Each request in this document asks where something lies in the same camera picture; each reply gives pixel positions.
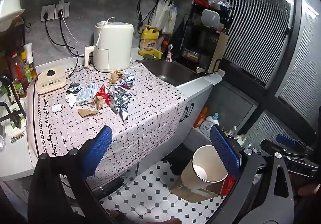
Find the steel sink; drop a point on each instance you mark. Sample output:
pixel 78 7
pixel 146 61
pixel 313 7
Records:
pixel 170 71

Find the window with blinds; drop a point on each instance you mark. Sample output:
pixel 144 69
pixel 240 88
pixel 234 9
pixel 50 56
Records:
pixel 260 26

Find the green label bottle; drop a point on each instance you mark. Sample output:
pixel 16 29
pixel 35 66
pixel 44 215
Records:
pixel 25 68

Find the red cap sauce bottle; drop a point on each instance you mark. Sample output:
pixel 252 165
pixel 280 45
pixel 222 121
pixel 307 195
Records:
pixel 18 73

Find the orange bottle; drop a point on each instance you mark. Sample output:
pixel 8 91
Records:
pixel 200 117

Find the crumpled brown paper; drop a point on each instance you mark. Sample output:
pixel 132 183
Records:
pixel 115 76
pixel 94 106

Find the crumpled white tissue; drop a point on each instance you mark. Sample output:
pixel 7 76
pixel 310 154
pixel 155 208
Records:
pixel 56 107

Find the wooden cutting board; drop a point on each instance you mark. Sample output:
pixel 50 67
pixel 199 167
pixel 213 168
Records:
pixel 218 51

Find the white round trash bin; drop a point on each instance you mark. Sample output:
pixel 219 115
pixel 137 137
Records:
pixel 191 176

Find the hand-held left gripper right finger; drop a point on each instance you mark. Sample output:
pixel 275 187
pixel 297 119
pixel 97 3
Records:
pixel 225 151

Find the white laundry detergent bottle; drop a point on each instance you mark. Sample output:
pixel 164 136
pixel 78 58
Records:
pixel 209 125

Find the cream air fryer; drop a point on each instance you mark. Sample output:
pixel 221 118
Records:
pixel 112 46

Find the hanging plastic bags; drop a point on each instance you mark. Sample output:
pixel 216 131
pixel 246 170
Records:
pixel 164 16

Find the grey wall socket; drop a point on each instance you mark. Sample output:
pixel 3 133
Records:
pixel 50 12

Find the red carton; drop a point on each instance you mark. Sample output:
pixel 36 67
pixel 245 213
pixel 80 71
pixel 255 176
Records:
pixel 102 93

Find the white top oil sprayer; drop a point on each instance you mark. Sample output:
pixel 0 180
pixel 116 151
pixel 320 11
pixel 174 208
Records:
pixel 30 56

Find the red package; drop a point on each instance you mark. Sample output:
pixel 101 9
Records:
pixel 228 185

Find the round sink stopper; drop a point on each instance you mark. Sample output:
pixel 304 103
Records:
pixel 148 57

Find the black dish rack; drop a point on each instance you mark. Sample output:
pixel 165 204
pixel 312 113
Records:
pixel 190 36

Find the person's right hand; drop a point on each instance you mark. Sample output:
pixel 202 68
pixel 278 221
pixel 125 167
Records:
pixel 309 189

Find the white plastic container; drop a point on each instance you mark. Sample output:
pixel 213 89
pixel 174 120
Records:
pixel 212 18

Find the blue and white carton box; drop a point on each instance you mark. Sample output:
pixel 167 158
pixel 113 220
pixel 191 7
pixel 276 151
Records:
pixel 86 93

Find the small pink bottle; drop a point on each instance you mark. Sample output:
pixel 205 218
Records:
pixel 170 54

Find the yellow sponge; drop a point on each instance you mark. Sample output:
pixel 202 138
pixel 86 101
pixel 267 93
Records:
pixel 158 54

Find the black stove grate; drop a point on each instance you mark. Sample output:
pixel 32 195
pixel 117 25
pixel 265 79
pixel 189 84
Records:
pixel 13 113

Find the black cylindrical object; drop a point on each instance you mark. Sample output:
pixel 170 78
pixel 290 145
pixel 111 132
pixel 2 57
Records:
pixel 110 187

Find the black and silver wrapper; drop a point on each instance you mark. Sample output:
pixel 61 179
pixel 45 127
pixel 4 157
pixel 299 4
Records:
pixel 74 88

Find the patterned tablecloth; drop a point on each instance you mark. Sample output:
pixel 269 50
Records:
pixel 150 113

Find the white kitchen cabinet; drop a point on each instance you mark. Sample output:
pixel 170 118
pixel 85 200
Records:
pixel 198 96

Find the yellow detergent bottle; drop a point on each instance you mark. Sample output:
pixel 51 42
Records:
pixel 148 41

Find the silver foil wrapper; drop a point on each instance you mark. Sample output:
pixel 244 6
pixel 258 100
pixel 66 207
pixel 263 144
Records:
pixel 120 102

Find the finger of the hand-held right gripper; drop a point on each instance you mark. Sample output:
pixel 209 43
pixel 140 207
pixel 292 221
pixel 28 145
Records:
pixel 286 140

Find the cardboard box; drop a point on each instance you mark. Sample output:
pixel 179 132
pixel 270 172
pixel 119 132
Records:
pixel 193 192

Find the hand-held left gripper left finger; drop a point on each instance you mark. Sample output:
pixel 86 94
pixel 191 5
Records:
pixel 99 150

